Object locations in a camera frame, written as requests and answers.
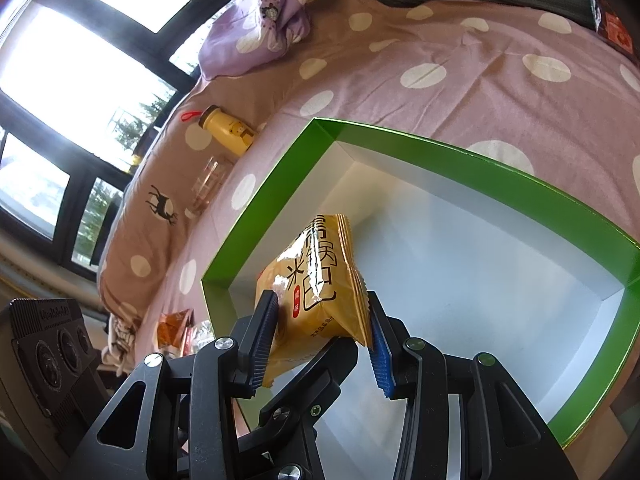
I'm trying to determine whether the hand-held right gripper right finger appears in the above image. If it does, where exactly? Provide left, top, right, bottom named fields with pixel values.
left=367, top=290, right=576, bottom=480

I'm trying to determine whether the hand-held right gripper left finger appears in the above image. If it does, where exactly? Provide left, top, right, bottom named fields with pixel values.
left=60, top=290, right=359, bottom=480

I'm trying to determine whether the yellow snack packet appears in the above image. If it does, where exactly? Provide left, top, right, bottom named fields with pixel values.
left=254, top=213, right=373, bottom=388

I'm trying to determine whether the green cardboard box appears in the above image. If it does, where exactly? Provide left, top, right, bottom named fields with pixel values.
left=201, top=117, right=640, bottom=450

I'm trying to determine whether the orange snack packet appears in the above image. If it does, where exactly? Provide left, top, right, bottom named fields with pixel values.
left=156, top=308, right=195, bottom=353

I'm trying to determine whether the clear plastic bottle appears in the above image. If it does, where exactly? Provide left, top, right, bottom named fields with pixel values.
left=185, top=156, right=233, bottom=218

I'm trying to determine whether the yellow bottle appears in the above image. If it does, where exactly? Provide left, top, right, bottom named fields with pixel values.
left=181, top=105, right=257, bottom=157

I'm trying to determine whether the pink polka dot bed sheet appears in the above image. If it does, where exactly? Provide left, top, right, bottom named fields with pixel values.
left=97, top=0, right=640, bottom=461

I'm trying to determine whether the black framed window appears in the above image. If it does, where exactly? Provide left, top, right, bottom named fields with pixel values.
left=0, top=0, right=251, bottom=271

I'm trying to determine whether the purple dotted cloth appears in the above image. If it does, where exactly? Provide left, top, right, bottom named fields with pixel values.
left=199, top=0, right=313, bottom=78

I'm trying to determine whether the red snack packet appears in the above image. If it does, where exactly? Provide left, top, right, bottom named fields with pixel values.
left=592, top=0, right=633, bottom=53

